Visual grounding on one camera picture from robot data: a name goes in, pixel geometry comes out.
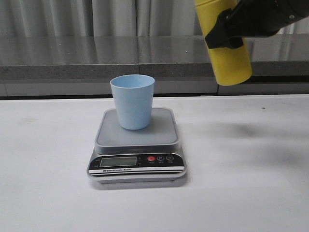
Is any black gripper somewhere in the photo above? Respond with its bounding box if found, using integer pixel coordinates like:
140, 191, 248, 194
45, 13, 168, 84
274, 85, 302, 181
205, 0, 309, 49

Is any yellow squeeze bottle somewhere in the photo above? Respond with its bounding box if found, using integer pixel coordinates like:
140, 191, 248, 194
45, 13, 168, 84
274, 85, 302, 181
194, 0, 253, 86

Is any light blue plastic cup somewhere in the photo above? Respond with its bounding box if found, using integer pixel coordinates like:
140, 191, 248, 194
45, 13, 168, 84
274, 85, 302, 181
110, 74, 155, 130

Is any silver electronic kitchen scale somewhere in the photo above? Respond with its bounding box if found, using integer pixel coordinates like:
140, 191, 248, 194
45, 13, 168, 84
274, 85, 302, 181
87, 108, 187, 184

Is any grey stone counter ledge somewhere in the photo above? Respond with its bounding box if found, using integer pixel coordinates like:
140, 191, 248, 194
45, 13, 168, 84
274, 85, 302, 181
0, 34, 309, 99

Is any grey pleated curtain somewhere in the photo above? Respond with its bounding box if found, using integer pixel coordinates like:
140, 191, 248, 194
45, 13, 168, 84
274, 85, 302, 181
0, 0, 309, 37

